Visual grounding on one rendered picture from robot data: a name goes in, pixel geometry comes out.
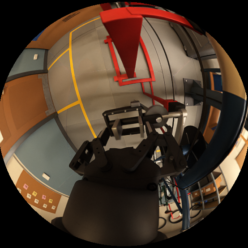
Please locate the black folding pedal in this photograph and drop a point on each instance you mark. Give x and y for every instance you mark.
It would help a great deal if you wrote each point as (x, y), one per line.
(124, 113)

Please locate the grey round disc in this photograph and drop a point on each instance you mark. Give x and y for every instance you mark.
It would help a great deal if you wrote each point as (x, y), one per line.
(158, 110)

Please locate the brown cardboard box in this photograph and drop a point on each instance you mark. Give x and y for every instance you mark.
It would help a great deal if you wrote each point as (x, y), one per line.
(209, 188)
(197, 193)
(218, 182)

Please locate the red work stand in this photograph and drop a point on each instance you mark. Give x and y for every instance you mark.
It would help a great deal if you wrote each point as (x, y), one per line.
(124, 38)

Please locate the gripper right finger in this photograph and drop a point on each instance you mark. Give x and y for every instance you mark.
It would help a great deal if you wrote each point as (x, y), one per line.
(144, 148)

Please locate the black tyre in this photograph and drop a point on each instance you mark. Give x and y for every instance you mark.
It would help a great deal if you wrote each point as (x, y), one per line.
(199, 212)
(175, 220)

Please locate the black clamp block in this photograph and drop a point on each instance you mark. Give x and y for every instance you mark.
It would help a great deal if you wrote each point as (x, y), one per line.
(175, 107)

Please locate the cork notice board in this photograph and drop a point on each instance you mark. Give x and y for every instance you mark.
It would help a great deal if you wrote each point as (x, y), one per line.
(29, 182)

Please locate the grey shelf unit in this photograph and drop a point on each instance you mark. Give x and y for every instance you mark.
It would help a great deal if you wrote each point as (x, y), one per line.
(210, 199)

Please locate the orange door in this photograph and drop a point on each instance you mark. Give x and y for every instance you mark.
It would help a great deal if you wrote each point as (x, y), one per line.
(23, 108)

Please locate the white wall socket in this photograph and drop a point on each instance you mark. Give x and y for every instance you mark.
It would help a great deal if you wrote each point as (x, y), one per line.
(45, 176)

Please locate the dark steel beam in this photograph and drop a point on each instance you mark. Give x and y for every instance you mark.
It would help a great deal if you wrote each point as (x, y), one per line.
(211, 96)

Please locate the small grey pedal latch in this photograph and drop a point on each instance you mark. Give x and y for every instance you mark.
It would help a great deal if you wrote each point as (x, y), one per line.
(135, 104)

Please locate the grey bent spindle tube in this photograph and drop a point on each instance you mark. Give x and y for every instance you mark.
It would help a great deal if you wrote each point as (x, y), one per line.
(179, 114)

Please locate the blue stand leg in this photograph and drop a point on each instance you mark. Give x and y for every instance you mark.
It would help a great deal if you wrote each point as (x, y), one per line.
(186, 209)

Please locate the grey cabinet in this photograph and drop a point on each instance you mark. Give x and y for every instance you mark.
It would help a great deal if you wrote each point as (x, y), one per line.
(182, 36)

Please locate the grey mounting plate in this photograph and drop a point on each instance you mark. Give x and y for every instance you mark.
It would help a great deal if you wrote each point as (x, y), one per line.
(187, 83)

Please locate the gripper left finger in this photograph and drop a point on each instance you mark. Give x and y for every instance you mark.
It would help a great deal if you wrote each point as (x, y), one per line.
(97, 149)

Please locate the white wall switch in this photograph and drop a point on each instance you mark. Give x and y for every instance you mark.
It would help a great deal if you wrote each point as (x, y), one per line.
(35, 57)

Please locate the orange wall panel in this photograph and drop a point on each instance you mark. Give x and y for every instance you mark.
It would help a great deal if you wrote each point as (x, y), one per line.
(62, 29)

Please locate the dark blue frame tube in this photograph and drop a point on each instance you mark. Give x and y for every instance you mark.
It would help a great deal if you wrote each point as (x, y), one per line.
(230, 124)

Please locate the blue wall board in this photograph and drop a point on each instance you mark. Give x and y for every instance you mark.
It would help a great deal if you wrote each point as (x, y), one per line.
(217, 81)

